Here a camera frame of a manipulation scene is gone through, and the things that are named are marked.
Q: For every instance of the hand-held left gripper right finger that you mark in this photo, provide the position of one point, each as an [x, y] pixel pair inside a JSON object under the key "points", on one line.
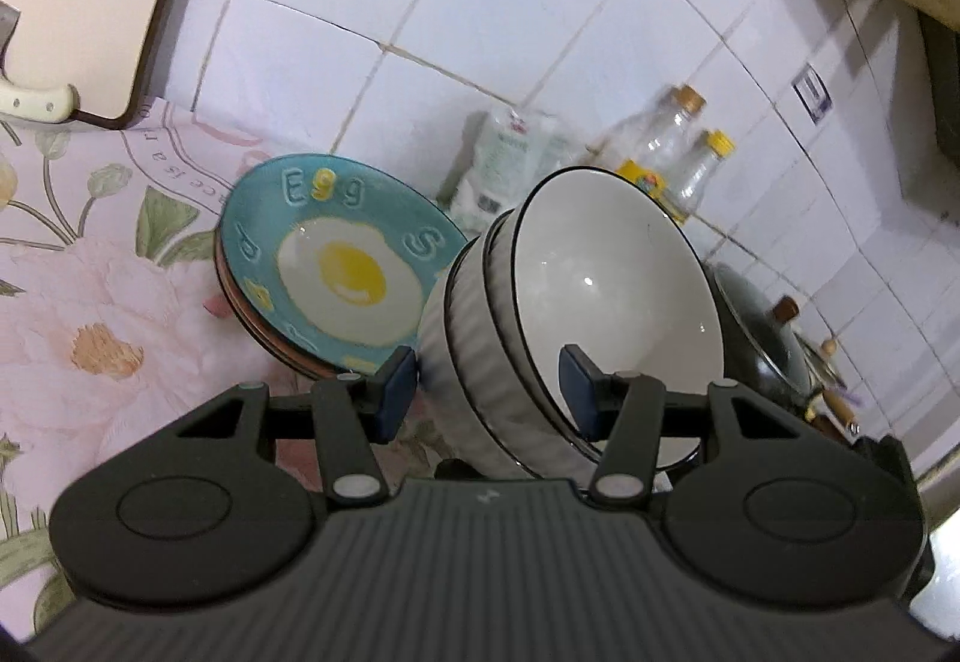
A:
{"points": [[581, 396]]}

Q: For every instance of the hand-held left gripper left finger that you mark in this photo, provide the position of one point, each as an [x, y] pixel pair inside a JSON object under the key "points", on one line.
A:
{"points": [[397, 396]]}

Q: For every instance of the white ribbed black-rimmed bowl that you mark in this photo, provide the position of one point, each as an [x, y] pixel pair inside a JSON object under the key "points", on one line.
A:
{"points": [[615, 302], [465, 339], [496, 279]]}

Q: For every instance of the blue fried egg plate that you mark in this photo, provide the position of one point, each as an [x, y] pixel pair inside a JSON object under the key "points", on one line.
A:
{"points": [[352, 272]]}

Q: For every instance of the orange rimmed plate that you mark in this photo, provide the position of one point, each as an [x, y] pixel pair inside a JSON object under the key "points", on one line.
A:
{"points": [[251, 336]]}

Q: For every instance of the black wok with lid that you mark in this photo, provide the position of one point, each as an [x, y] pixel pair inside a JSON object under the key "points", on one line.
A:
{"points": [[757, 332]]}

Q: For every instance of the clear bottle yellow cap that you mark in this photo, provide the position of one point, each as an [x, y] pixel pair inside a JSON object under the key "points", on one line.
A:
{"points": [[697, 182]]}

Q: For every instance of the white plastic seasoning bag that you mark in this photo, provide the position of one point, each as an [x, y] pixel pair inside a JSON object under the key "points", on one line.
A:
{"points": [[510, 159]]}

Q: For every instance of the clear bottle orange cap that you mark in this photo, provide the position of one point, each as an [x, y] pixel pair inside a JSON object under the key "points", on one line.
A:
{"points": [[660, 137]]}

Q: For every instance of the pink floral tablecloth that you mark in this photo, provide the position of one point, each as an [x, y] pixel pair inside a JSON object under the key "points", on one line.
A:
{"points": [[112, 272]]}

